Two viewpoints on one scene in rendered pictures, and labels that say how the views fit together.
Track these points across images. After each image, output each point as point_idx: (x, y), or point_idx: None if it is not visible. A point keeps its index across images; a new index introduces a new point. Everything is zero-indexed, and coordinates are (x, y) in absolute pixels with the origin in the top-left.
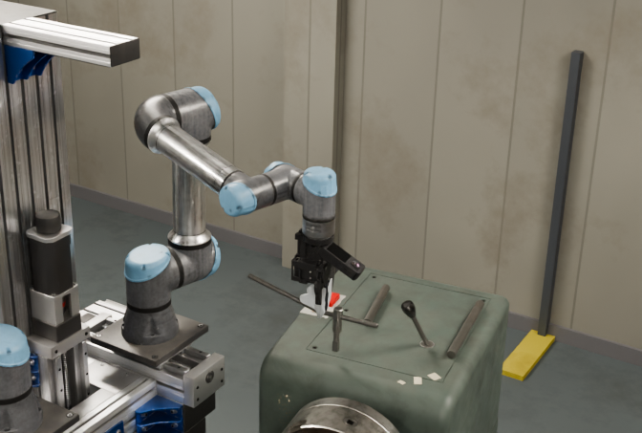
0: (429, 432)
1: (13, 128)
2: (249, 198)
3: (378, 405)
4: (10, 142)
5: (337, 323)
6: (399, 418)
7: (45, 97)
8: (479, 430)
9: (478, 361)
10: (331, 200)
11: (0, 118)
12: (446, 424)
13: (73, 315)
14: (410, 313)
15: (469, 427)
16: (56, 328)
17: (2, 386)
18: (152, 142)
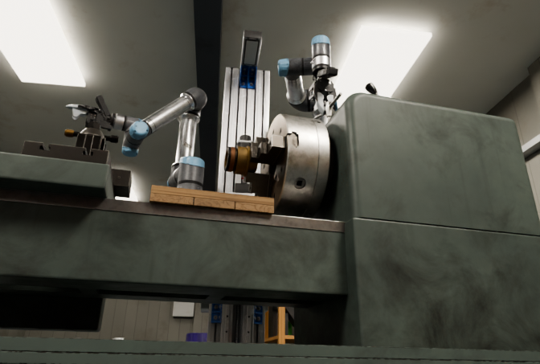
0: (341, 115)
1: (239, 104)
2: (284, 60)
3: (325, 125)
4: (236, 109)
5: (327, 109)
6: (331, 121)
7: (259, 99)
8: (464, 189)
9: (423, 105)
10: (320, 44)
11: (233, 99)
12: (349, 102)
13: (247, 183)
14: (368, 87)
15: (423, 156)
16: (235, 183)
17: (181, 173)
18: (288, 96)
